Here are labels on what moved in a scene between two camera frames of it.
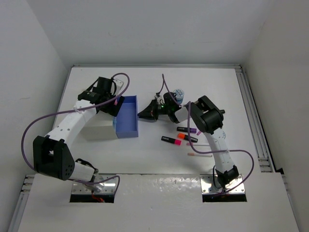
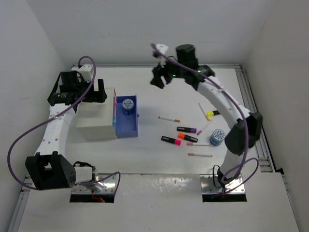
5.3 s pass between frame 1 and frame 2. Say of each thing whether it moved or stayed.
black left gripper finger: moved
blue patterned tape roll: moved
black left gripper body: moved
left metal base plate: stayed
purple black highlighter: stayed
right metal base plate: stayed
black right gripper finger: moved
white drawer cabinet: stayed
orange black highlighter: stayed
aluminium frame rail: stayed
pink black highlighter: stayed
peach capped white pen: stayed
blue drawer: stayed
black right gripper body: moved
